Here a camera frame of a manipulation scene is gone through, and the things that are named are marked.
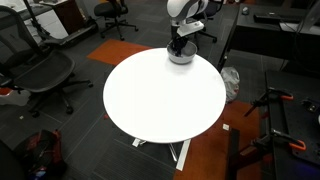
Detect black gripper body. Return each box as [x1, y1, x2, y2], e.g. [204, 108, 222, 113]
[170, 25, 189, 47]

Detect grey white bowl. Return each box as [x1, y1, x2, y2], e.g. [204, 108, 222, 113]
[166, 39, 198, 65]

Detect black office chair right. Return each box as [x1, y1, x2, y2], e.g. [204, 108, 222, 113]
[193, 0, 225, 44]

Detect white plastic bag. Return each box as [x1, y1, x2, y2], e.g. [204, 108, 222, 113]
[220, 66, 241, 104]

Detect black office chair with armrests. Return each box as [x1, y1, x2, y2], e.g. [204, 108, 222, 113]
[93, 0, 140, 42]

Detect black desk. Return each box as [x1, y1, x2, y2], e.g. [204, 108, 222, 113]
[217, 3, 320, 73]

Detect black keyboard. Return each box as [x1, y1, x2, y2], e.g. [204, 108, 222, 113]
[252, 12, 303, 25]

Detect white table base legs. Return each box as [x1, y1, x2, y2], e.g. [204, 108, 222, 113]
[132, 137, 192, 172]

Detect black stand with base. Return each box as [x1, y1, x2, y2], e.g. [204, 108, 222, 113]
[22, 0, 100, 48]

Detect white desk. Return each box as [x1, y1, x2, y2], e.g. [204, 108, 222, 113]
[0, 0, 70, 42]

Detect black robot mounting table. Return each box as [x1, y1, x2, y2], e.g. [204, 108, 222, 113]
[264, 69, 320, 180]

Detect large black mesh office chair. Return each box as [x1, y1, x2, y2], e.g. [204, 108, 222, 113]
[0, 4, 95, 119]

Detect small black control box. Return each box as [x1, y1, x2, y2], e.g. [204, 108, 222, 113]
[301, 97, 320, 115]

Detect red black backpack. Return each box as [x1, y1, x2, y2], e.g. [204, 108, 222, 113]
[14, 128, 67, 180]

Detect white orange plastic object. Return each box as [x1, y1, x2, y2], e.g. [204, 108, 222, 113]
[0, 87, 32, 107]

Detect black clamp orange handle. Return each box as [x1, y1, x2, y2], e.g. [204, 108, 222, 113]
[243, 87, 295, 118]
[251, 128, 307, 153]

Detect black red support post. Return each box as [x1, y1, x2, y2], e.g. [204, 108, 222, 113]
[225, 127, 268, 180]

